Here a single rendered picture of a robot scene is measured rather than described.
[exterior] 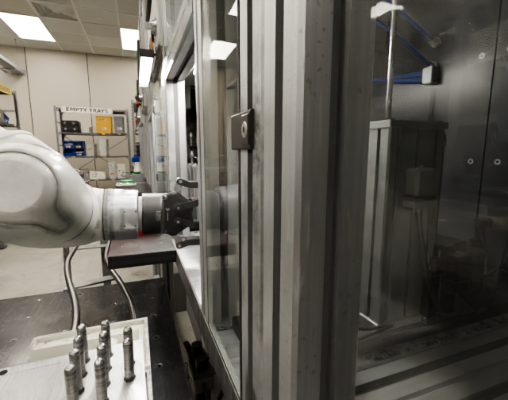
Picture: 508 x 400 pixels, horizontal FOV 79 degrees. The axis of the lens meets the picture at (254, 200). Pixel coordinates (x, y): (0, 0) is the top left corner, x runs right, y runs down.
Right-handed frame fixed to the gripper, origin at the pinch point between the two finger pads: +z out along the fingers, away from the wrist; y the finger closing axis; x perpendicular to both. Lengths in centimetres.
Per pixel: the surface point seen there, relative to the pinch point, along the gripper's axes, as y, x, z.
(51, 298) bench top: -35, 47, -46
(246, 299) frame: 0.4, -37.5, -13.1
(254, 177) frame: 9.8, -39.1, -13.6
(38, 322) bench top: -35, 32, -45
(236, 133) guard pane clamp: 12.8, -36.0, -14.0
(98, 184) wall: -71, 749, -107
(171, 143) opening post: 13.4, 18.6, -13.1
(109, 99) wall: 126, 750, -80
